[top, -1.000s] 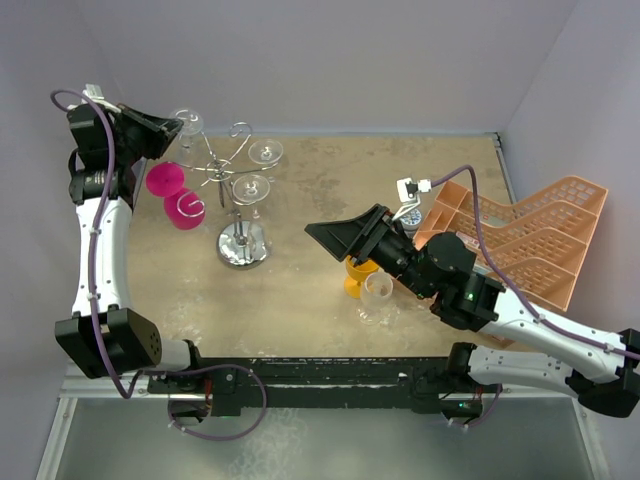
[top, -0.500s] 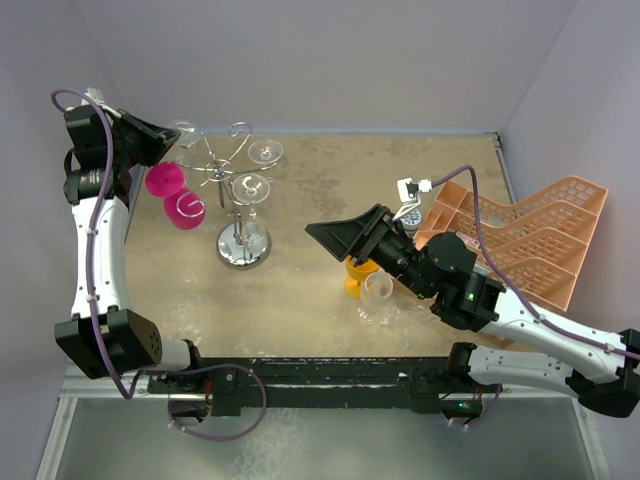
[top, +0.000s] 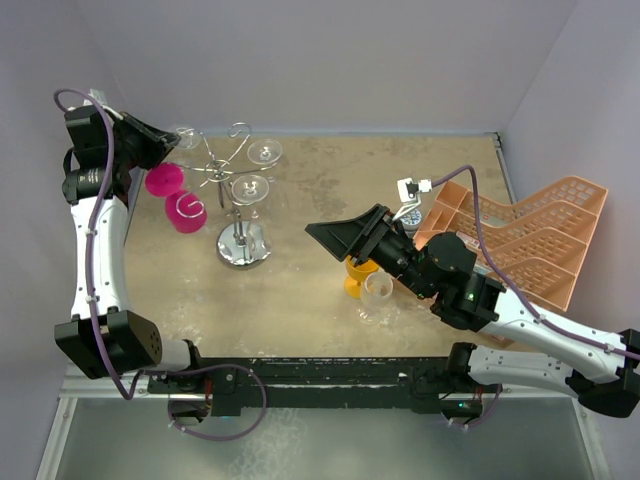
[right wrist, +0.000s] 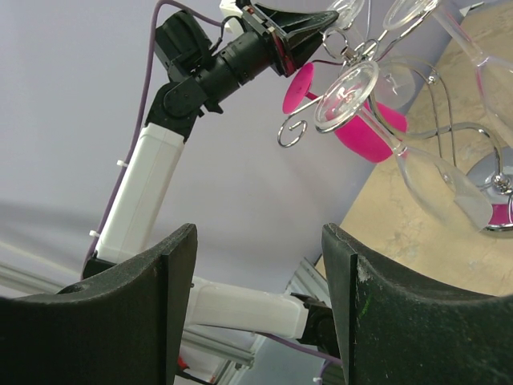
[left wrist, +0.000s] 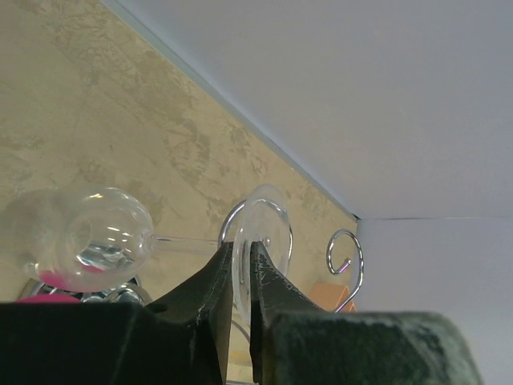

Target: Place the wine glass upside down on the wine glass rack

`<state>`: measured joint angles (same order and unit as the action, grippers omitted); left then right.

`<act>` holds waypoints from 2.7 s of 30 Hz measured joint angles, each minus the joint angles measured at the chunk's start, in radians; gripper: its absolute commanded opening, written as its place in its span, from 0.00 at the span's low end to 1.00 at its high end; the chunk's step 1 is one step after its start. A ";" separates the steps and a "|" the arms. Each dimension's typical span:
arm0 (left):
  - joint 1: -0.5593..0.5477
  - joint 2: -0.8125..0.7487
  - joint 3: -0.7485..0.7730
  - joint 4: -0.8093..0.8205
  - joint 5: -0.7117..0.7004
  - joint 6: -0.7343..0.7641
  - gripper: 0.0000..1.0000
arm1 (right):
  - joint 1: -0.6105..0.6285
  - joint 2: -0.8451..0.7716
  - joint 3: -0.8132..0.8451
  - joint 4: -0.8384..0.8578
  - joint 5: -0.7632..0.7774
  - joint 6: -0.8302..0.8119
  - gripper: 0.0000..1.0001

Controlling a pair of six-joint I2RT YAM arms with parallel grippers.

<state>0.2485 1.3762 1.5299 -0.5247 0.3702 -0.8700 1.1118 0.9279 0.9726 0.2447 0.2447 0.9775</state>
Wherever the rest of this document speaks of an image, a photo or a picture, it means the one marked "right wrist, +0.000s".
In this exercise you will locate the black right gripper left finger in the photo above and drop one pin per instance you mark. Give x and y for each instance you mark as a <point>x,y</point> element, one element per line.
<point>121,326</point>

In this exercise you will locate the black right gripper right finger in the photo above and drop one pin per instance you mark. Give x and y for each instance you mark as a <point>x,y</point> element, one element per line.
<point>397,326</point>

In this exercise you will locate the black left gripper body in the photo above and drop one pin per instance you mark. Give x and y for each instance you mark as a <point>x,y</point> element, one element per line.
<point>282,40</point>

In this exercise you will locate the clear wine glass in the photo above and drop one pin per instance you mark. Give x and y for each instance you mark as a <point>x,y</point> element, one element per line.
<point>439,188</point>

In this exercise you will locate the pink plastic wine glass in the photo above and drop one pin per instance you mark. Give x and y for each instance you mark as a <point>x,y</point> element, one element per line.
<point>356,135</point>

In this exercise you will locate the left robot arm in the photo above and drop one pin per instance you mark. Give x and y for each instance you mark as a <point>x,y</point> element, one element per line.
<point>201,75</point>

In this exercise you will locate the chrome wine glass rack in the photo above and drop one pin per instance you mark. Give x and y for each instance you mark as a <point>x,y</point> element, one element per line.
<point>483,154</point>

